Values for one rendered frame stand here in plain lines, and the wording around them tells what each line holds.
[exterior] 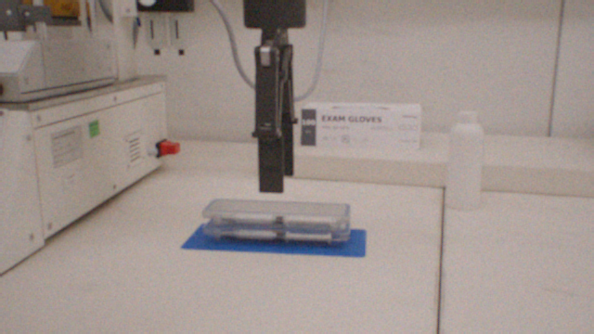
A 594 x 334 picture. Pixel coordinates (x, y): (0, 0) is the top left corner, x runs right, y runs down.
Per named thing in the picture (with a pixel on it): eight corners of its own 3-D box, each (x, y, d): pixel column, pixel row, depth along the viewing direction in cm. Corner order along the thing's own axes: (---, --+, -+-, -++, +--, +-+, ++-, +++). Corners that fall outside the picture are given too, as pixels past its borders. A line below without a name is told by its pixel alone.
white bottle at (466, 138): (469, 212, 84) (476, 116, 81) (439, 206, 88) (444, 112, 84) (484, 205, 88) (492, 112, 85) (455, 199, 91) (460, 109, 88)
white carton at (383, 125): (310, 134, 123) (310, 100, 121) (419, 138, 119) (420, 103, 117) (300, 146, 111) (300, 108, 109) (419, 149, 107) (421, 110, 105)
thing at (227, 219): (200, 228, 71) (200, 211, 71) (213, 214, 77) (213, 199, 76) (349, 235, 69) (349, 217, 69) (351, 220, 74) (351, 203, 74)
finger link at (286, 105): (259, 48, 69) (261, 43, 70) (267, 125, 76) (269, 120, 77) (291, 48, 69) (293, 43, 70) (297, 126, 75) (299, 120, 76)
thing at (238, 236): (202, 244, 72) (201, 227, 71) (214, 229, 77) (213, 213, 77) (349, 251, 70) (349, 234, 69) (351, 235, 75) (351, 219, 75)
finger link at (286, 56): (291, 48, 68) (290, 44, 67) (286, 139, 66) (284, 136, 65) (258, 48, 69) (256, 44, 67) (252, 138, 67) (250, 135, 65)
